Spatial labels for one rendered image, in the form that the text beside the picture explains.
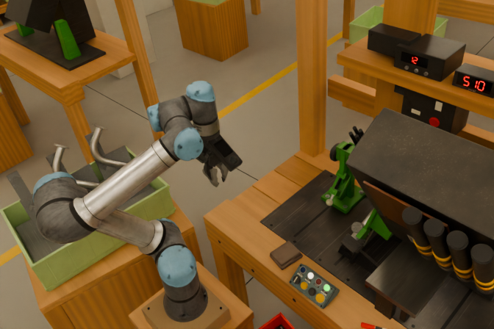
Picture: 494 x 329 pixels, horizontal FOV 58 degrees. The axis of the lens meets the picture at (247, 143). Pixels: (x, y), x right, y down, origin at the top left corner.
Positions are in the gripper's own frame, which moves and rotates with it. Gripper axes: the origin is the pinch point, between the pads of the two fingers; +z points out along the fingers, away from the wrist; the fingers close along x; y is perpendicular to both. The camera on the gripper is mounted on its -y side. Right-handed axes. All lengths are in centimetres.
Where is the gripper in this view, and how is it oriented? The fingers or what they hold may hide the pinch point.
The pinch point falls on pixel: (220, 182)
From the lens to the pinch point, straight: 143.8
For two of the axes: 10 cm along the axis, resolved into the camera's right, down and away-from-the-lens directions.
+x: -7.2, 4.8, -5.0
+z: 1.0, 7.8, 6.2
